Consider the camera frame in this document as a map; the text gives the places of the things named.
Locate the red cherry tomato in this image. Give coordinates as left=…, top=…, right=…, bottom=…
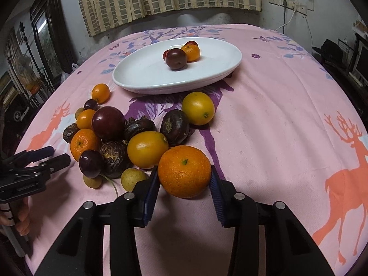
left=163, top=49, right=170, bottom=61
left=185, top=40, right=198, bottom=47

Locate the tan longan front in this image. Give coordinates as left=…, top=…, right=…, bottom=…
left=83, top=176, right=102, bottom=190

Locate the small dark grape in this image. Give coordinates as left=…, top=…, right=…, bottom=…
left=83, top=99, right=98, bottom=111

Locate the small orange kumquat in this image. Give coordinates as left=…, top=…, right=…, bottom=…
left=76, top=109, right=95, bottom=130
left=91, top=83, right=110, bottom=104

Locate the large mandarin orange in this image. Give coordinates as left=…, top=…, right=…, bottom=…
left=158, top=145, right=211, bottom=199

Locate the large dark purple plum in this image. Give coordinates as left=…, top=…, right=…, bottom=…
left=165, top=48, right=187, bottom=70

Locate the white wall power strip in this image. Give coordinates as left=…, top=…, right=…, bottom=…
left=268, top=0, right=308, bottom=16

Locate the dark framed cabinet door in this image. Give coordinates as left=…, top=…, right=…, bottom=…
left=29, top=0, right=76, bottom=78

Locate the white plastic bag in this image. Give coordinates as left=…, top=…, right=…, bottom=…
left=60, top=63, right=80, bottom=81

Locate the small dark plum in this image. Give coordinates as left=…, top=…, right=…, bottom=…
left=79, top=149, right=104, bottom=179

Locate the yellow lemon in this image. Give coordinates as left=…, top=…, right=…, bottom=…
left=181, top=92, right=215, bottom=126
left=127, top=131, right=168, bottom=170

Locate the dark purple plum top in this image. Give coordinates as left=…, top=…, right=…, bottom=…
left=92, top=106, right=125, bottom=141

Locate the white oval plate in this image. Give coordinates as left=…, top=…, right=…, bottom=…
left=112, top=37, right=243, bottom=95

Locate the yellow-green longan with stem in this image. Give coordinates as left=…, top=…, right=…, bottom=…
left=100, top=167, right=150, bottom=198

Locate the small green longan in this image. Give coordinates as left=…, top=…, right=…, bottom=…
left=75, top=108, right=83, bottom=119

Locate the white power cable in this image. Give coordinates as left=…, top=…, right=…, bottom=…
left=275, top=7, right=297, bottom=33

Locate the person's left hand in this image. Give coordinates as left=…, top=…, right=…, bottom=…
left=13, top=197, right=31, bottom=236

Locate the dark water chestnut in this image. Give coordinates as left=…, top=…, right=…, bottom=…
left=62, top=123, right=80, bottom=144
left=160, top=110, right=190, bottom=147
left=99, top=141, right=131, bottom=179
left=124, top=116, right=156, bottom=141

